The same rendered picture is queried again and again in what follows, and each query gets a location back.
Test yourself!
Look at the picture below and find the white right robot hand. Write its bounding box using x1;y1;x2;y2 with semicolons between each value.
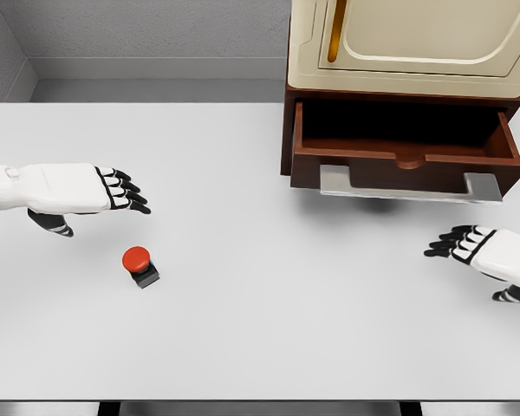
423;224;520;304

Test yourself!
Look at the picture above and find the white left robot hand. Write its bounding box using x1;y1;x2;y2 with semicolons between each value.
24;163;152;238

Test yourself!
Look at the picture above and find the cream and brown cabinet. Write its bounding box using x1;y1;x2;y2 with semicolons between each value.
280;0;520;177

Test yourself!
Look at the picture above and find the red push-button switch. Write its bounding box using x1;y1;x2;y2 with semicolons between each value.
121;245;162;290

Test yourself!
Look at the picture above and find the brown drawer with grey handle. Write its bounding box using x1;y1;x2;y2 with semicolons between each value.
289;99;520;205

